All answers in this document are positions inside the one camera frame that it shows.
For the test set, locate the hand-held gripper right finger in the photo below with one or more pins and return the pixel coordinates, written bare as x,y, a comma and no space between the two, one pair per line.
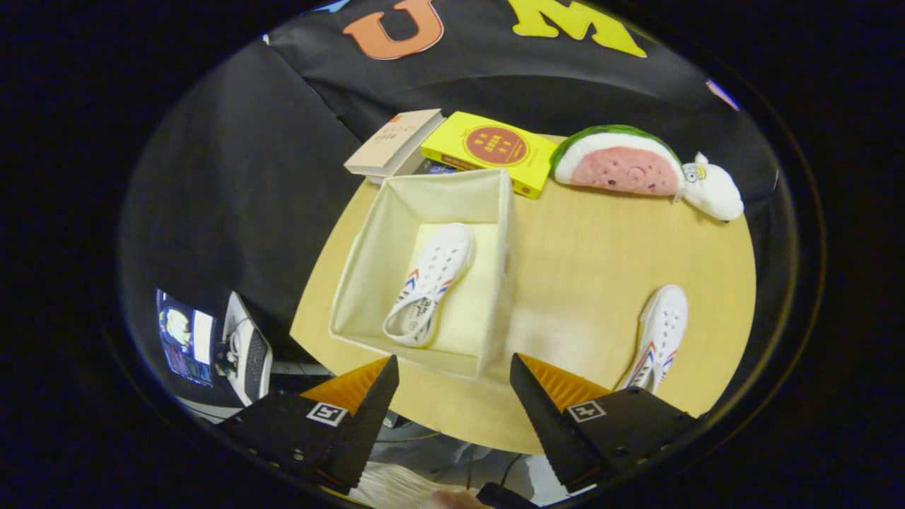
548,431

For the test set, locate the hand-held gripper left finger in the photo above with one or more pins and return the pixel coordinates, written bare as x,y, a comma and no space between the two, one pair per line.
368,428

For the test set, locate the cream fabric storage box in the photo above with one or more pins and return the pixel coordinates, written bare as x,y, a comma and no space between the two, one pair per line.
368,283

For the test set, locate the white canvas shoe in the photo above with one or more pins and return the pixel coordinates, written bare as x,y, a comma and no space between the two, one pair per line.
438,261
664,322

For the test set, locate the person's white ribbed clothing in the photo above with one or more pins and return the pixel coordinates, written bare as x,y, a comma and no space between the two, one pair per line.
396,484

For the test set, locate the white laptop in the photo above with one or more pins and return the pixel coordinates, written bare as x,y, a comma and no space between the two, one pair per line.
185,339

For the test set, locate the blue book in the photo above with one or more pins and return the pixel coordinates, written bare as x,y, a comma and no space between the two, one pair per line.
438,168

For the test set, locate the watermelon slice plush toy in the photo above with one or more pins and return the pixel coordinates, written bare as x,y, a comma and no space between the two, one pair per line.
622,170

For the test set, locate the beige book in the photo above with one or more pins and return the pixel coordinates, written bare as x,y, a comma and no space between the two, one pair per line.
392,141

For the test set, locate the white plush toy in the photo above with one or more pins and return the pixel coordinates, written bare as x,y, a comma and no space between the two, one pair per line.
717,194

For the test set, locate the yellow book with red circle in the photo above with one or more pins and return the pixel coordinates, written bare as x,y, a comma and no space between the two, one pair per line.
445,138

